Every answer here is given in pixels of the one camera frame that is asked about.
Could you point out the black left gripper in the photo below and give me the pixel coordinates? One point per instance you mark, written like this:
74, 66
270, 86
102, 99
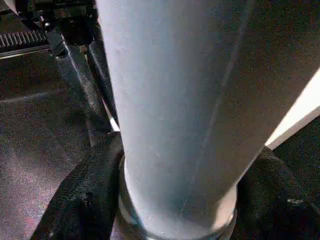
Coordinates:
55, 17

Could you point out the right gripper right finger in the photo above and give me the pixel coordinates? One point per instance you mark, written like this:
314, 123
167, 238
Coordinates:
280, 200

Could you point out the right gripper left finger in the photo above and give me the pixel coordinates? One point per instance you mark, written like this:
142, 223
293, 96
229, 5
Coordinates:
85, 200

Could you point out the white plastic table top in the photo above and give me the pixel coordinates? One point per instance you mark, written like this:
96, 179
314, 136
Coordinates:
300, 115

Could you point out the white plastic table leg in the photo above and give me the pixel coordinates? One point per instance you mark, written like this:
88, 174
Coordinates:
185, 110

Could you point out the black mat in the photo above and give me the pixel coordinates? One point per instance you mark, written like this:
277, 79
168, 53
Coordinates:
40, 150

